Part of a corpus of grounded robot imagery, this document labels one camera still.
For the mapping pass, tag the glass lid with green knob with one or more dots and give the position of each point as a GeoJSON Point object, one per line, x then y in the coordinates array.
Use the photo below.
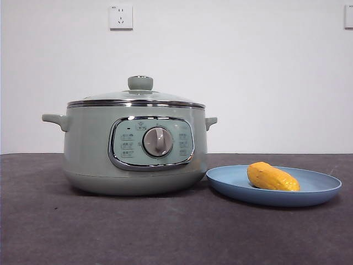
{"type": "Point", "coordinates": [140, 82]}

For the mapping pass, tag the light blue round plate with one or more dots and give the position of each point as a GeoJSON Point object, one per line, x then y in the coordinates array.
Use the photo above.
{"type": "Point", "coordinates": [234, 185]}

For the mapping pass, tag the pale green electric steamer pot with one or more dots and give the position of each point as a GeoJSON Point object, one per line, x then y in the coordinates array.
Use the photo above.
{"type": "Point", "coordinates": [91, 154]}

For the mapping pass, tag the yellow corn cob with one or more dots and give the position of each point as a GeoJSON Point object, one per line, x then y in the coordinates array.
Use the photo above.
{"type": "Point", "coordinates": [271, 178]}

